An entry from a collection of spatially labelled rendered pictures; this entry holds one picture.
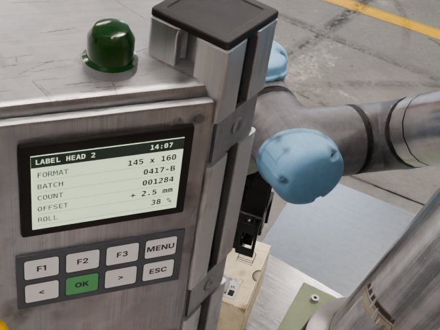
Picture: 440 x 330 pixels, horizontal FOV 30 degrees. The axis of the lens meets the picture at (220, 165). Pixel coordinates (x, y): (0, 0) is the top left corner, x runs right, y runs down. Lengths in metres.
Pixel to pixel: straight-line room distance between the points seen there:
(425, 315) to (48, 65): 0.36
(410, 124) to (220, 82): 0.46
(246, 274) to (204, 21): 0.72
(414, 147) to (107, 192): 0.48
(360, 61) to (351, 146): 2.50
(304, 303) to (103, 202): 0.75
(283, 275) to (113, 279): 0.76
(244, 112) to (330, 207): 0.91
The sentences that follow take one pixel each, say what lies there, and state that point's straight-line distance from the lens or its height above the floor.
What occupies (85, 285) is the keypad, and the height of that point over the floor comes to 1.36.
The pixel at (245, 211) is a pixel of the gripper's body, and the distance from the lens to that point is 0.99.
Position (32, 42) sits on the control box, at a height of 1.48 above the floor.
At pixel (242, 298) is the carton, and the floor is 0.90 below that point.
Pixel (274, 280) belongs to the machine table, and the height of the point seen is 0.83.
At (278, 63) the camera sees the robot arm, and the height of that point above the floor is 1.23.
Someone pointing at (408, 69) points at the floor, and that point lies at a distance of 3.37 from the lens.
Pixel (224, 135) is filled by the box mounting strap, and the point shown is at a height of 1.44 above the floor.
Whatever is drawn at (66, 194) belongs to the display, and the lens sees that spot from 0.39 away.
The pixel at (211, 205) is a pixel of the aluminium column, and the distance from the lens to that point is 0.44.
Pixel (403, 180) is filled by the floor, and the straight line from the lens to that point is 2.79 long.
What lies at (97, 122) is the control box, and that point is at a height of 1.46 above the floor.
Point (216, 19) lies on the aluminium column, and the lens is 0.39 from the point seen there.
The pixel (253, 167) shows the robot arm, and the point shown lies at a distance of 0.94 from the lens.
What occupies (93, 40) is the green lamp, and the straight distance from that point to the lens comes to 0.38.
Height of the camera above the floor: 1.69
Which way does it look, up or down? 39 degrees down
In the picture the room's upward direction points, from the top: 9 degrees clockwise
